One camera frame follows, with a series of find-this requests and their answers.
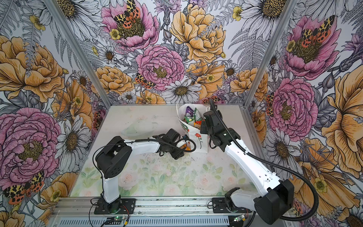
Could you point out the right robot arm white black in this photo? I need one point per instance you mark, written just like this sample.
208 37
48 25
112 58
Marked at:
273 198

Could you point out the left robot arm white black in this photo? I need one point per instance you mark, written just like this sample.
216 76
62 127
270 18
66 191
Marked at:
111 159

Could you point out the clear peanut snack packet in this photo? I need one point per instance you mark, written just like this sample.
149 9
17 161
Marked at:
197 124

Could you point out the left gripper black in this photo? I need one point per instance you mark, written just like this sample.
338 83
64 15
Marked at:
177 154

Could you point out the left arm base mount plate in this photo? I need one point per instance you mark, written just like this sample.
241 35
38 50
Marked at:
119 206

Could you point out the white paper gift bag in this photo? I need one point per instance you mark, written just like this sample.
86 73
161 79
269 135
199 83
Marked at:
201 140

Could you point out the green candy bag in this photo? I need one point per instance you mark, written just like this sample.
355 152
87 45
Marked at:
196 117

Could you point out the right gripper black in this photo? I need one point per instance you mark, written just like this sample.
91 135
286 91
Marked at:
203 130

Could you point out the small orange snack packet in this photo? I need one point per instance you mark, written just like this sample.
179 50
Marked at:
187 146

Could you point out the aluminium front rail frame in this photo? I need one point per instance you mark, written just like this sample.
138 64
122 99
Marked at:
177 211

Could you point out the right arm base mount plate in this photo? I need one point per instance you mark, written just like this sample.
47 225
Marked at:
219 205

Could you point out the purple Fox's berries candy bag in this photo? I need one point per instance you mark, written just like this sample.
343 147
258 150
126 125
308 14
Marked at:
189 112

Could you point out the green circuit board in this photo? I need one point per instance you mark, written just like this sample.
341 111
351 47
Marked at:
116 221

